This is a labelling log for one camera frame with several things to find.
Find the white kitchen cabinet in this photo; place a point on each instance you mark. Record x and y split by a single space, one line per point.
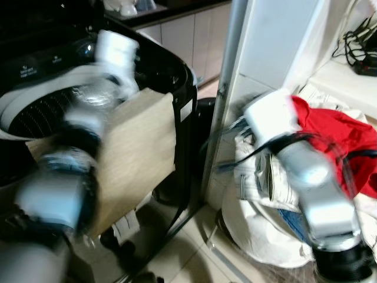
188 41

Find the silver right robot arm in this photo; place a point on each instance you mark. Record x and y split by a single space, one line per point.
318 183

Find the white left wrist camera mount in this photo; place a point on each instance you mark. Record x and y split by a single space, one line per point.
115 53

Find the grey metal pole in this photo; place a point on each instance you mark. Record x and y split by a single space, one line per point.
232 53

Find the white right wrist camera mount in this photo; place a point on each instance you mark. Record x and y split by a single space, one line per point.
271 115

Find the black top-loading washing machine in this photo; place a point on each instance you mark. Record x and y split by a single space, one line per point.
35 62

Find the white ceramic vessel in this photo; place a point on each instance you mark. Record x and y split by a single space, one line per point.
126 6

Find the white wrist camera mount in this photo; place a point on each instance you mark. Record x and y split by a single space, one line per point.
115 53
271 115

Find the white shelf unit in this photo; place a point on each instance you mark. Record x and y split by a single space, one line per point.
277 35

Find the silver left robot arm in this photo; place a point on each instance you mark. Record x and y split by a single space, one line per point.
56 197

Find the red garment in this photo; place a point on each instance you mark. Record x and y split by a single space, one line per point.
336 132

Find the beige cloth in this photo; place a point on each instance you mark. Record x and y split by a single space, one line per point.
141 153

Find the white laundry pile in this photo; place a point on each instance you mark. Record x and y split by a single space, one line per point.
259 233

